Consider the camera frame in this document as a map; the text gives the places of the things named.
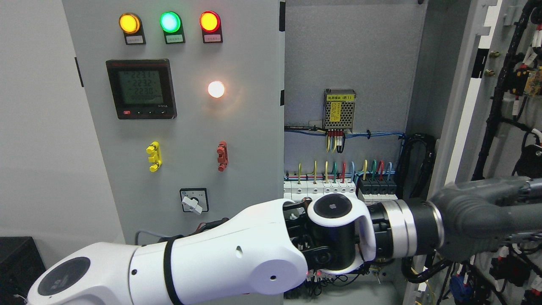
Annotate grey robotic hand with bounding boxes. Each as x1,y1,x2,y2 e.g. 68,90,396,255
431,176,542,262

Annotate grey cabinet door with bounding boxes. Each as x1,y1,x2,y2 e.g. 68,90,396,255
63,0,285,244
402,0,542,305

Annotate red indicator light left door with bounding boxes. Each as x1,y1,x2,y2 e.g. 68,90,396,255
199,11,223,43

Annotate green indicator light left door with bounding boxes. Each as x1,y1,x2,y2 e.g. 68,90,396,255
160,11,185,44

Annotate yellow indicator light left door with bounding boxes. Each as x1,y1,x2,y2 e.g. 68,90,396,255
119,12,147,46

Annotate black surge protector modules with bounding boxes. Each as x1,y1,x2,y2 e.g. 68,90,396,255
357,178,398,205

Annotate metal mesh power supply module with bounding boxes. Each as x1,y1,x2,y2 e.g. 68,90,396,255
323,89,357,130

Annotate white socket breaker row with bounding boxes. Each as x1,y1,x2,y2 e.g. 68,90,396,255
283,180,357,202

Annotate red terminal connector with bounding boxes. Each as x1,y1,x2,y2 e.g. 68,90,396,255
216,141,229,172

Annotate white glowing indicator lamp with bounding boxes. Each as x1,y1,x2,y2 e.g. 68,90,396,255
207,80,225,98

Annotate yellow terminal connector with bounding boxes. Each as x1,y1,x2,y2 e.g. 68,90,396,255
146,141,162,172

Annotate black digital power meter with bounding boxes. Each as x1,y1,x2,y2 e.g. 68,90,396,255
106,58,177,119

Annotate black box at left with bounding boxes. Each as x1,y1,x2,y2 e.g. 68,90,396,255
0,237,45,305

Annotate black cable bundle right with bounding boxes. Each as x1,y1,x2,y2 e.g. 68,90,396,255
394,133,437,200

